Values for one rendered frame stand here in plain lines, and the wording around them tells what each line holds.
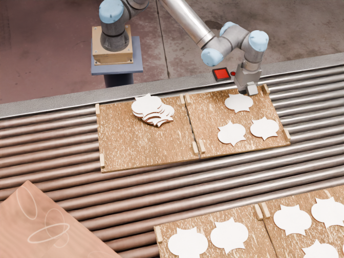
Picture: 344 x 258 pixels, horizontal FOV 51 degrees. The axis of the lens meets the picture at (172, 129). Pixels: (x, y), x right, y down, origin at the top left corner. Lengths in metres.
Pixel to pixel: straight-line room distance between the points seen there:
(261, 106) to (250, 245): 0.67
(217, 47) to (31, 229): 0.92
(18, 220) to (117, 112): 0.63
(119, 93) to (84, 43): 1.71
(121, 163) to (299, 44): 2.53
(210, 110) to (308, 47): 2.13
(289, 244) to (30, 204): 0.95
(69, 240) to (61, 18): 2.75
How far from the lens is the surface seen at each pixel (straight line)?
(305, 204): 1.54
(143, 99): 1.60
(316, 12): 4.13
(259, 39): 1.43
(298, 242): 1.47
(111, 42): 1.87
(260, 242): 1.42
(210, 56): 1.37
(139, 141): 1.55
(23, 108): 1.78
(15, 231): 1.35
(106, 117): 1.64
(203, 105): 1.69
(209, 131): 1.60
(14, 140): 1.68
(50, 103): 1.76
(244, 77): 1.53
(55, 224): 1.32
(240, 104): 1.71
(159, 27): 3.54
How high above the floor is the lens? 2.24
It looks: 55 degrees down
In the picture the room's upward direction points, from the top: 5 degrees clockwise
